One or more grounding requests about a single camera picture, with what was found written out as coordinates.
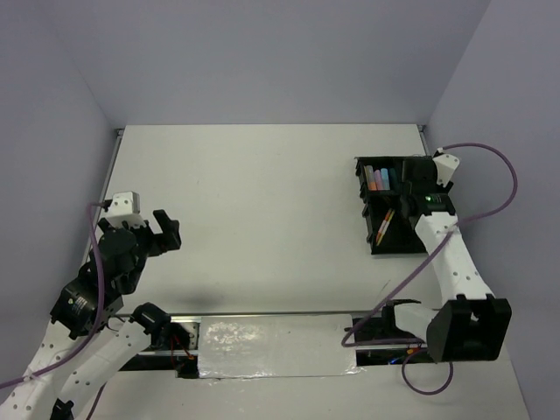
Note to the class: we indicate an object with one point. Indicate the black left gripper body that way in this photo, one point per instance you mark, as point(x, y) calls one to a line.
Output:
point(150, 243)

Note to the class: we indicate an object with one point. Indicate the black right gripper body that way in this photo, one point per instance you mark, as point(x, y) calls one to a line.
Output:
point(439, 188)

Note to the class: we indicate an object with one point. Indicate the blue highlighter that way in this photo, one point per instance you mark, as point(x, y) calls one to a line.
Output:
point(385, 179)

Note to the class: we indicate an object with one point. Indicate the orange pen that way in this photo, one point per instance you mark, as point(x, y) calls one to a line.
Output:
point(383, 225)

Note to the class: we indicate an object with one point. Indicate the purple highlighter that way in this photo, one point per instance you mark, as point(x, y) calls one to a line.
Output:
point(378, 180)

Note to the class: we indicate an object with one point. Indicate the orange-capped clear highlighter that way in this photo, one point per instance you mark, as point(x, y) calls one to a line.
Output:
point(370, 178)

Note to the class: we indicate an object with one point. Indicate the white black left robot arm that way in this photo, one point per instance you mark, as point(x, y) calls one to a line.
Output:
point(56, 385)

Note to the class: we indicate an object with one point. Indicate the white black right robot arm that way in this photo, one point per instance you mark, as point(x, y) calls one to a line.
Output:
point(471, 323)

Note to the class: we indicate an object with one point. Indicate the black four-compartment organizer tray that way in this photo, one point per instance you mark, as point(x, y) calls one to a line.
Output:
point(401, 237)

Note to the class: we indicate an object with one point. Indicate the silver tape-covered panel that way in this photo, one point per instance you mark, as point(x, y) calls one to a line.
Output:
point(274, 346)

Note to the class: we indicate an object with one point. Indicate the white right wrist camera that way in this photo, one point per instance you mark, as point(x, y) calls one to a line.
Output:
point(446, 165)

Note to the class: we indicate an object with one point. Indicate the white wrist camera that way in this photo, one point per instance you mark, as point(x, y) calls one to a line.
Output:
point(124, 211)
point(446, 165)

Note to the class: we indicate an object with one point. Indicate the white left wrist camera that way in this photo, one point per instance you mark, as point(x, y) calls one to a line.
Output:
point(124, 211)

